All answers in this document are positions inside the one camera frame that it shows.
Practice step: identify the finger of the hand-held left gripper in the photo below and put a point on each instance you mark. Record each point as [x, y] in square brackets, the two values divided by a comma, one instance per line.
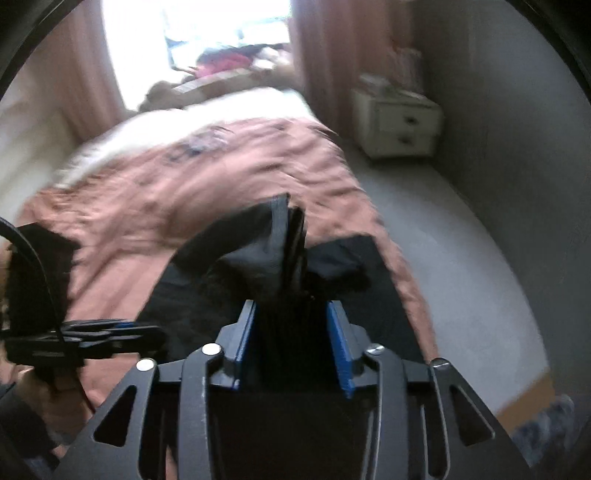
[129, 340]
[106, 325]

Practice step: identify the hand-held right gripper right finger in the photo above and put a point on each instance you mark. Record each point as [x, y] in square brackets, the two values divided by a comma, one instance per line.
[339, 346]

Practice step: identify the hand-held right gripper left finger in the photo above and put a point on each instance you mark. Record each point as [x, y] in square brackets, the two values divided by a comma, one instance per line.
[244, 332]

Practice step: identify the black pants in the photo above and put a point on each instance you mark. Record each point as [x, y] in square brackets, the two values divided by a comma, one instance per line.
[258, 258]

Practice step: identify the person's left hand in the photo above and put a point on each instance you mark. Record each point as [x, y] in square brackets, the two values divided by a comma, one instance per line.
[55, 385]

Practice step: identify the brown bed blanket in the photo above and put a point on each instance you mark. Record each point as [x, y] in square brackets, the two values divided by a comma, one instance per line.
[184, 184]

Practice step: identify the pink curtain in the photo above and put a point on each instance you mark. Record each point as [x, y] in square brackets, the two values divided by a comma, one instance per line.
[87, 69]
[332, 55]

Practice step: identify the grey plush toy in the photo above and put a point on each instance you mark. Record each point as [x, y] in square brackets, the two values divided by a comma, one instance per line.
[159, 92]

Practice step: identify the fuzzy grey slipper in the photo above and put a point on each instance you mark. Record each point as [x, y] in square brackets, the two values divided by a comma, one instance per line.
[545, 424]

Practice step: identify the beige duvet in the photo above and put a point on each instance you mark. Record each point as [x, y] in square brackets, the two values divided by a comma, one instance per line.
[221, 106]

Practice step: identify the white nightstand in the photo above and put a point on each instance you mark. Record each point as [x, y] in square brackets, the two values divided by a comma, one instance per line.
[397, 122]

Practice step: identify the pink cloth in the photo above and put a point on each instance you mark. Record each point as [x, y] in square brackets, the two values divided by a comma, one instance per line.
[221, 62]

